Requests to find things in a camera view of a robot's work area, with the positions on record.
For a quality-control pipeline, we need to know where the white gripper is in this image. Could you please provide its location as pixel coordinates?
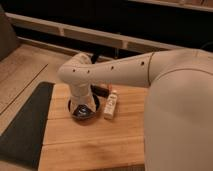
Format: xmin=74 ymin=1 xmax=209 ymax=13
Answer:
xmin=69 ymin=84 xmax=96 ymax=118

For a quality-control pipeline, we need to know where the white window frame rail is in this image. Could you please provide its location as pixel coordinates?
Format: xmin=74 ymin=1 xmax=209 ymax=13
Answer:
xmin=6 ymin=13 xmax=182 ymax=53

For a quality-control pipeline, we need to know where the dark blue bowl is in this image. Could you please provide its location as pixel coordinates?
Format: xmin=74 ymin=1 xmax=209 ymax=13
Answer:
xmin=68 ymin=94 xmax=100 ymax=120

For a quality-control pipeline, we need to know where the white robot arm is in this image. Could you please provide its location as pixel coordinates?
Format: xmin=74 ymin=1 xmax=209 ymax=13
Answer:
xmin=58 ymin=49 xmax=213 ymax=171

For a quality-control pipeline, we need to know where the dark brown rectangular block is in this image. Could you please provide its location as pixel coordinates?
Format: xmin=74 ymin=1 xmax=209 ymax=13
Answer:
xmin=91 ymin=85 xmax=109 ymax=98

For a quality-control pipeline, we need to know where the black floor mat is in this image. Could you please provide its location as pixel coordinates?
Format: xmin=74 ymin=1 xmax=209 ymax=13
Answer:
xmin=0 ymin=82 xmax=54 ymax=169

